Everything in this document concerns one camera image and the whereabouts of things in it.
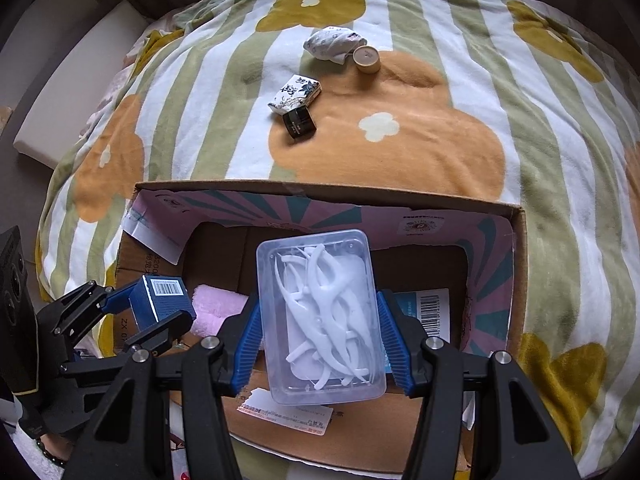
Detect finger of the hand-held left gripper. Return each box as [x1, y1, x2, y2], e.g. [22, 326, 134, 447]
[37, 279, 147, 347]
[59, 309, 196, 387]

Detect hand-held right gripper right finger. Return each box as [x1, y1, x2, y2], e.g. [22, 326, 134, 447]
[376, 289, 582, 480]

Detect white ink-print small box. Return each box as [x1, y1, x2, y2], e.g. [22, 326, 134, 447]
[268, 75, 323, 117]

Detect dark bead bracelet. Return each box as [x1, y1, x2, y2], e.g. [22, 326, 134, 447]
[35, 435, 69, 465]

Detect person's left forearm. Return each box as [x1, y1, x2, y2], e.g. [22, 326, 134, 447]
[0, 422, 77, 480]

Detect cardboard box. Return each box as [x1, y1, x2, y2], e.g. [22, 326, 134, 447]
[114, 180, 528, 479]

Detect floral striped blanket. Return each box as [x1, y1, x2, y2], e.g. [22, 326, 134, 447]
[37, 0, 640, 480]

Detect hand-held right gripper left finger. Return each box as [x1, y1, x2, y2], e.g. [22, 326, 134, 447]
[74, 300, 264, 480]

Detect clear plastic floss pick box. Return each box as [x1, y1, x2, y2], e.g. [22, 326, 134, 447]
[256, 228, 391, 406]

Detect patterned cloth pouch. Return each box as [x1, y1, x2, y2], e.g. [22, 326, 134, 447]
[303, 26, 367, 65]

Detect pink towel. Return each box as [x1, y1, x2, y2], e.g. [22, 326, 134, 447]
[192, 284, 251, 341]

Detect round tan jar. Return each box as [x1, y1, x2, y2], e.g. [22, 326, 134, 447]
[352, 45, 382, 75]

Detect blue barcode carton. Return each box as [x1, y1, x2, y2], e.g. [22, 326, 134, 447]
[129, 275, 197, 333]

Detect white cushion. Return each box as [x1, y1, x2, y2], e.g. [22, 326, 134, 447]
[12, 0, 156, 171]

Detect small black box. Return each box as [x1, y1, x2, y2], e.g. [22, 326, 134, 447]
[282, 105, 319, 140]

